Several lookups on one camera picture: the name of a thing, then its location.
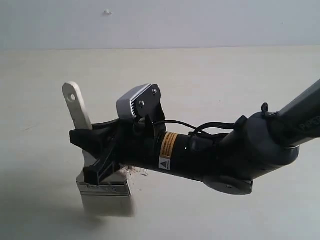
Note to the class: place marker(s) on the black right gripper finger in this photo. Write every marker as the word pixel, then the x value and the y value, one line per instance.
pixel 104 167
pixel 94 141

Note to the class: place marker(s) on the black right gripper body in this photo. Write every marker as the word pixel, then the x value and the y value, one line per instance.
pixel 139 143

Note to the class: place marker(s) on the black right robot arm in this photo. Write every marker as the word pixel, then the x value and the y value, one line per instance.
pixel 226 157

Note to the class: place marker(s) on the brown beans and rice pile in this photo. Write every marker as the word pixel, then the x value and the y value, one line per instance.
pixel 132 171

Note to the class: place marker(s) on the wooden paint brush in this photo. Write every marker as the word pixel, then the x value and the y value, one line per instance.
pixel 111 197

